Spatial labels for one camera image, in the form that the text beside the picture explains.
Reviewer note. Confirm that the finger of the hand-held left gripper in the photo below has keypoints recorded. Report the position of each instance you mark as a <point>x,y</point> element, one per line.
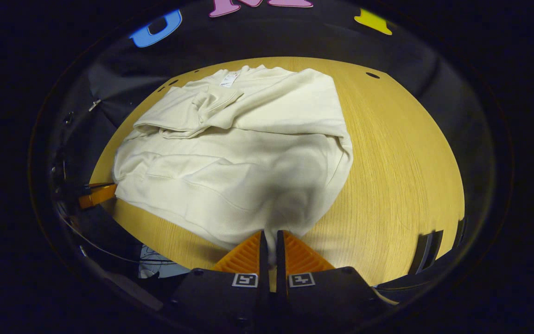
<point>98,195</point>

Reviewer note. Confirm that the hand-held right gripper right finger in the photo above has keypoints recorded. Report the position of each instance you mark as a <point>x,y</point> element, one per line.
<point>280,260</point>

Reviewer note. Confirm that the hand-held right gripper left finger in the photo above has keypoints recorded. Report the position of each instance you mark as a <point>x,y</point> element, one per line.
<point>263,260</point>

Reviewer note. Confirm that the cream sweatshirt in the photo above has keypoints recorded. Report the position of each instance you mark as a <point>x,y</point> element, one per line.
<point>230,176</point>

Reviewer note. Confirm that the white clip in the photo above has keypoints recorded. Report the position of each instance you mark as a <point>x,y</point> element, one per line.
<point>94,105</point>

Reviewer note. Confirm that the pale printed fabric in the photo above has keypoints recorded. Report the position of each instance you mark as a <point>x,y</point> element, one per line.
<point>160,266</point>

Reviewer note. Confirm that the black backdrop cloth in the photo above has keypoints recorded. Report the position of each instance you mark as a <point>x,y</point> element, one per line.
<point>295,41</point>

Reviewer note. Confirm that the black slatted frame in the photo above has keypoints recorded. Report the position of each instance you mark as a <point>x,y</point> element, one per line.
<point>427,253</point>

